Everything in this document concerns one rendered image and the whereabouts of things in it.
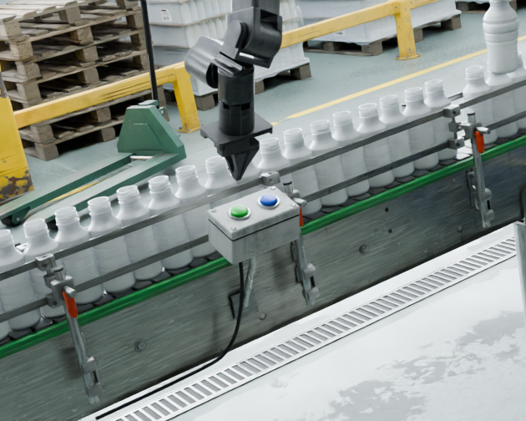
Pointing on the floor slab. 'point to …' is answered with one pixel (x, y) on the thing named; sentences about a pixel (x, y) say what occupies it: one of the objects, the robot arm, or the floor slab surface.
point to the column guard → (0, 130)
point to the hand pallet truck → (131, 146)
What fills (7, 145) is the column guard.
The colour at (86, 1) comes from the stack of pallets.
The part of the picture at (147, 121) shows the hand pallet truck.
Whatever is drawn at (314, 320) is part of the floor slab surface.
